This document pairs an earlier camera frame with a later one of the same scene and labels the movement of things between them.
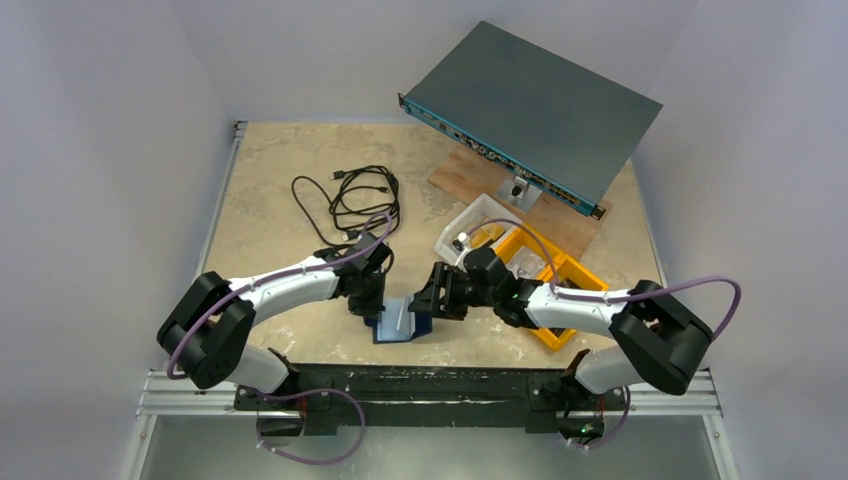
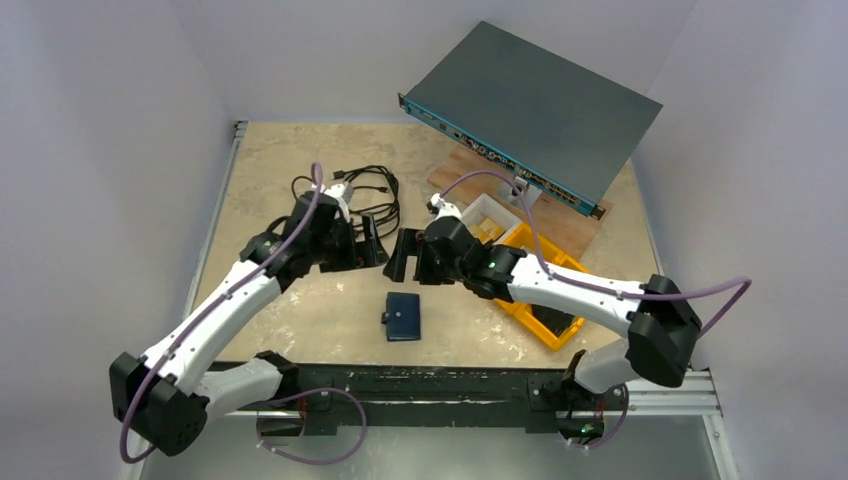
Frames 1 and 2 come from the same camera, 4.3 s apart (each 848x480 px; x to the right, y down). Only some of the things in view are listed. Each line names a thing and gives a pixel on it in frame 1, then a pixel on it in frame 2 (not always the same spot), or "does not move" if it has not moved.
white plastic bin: [482, 224] does not move
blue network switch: [557, 124] does not move
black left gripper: [365, 305] -> [354, 246]
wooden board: [464, 175] does not move
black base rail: [322, 393] does not move
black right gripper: [441, 291] -> [420, 254]
